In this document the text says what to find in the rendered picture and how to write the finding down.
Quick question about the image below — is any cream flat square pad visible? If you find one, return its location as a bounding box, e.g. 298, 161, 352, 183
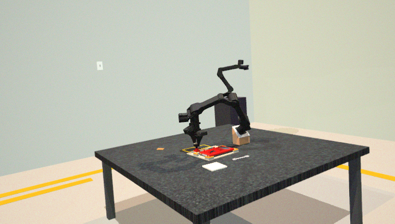
202, 162, 227, 171

